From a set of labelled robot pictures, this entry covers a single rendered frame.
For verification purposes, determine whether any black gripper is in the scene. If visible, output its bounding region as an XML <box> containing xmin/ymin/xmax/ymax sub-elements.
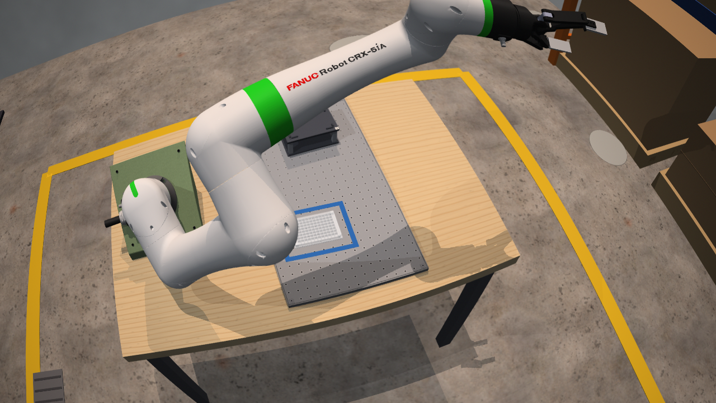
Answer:
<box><xmin>513</xmin><ymin>4</ymin><xmax>607</xmax><ymax>53</ymax></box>

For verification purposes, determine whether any blue tape outline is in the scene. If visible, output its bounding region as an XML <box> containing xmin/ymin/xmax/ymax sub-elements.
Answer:
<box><xmin>285</xmin><ymin>201</ymin><xmax>359</xmax><ymax>262</ymax></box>

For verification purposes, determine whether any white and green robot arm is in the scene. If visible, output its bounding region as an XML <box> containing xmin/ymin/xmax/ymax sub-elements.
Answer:
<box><xmin>104</xmin><ymin>0</ymin><xmax>517</xmax><ymax>289</ymax></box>

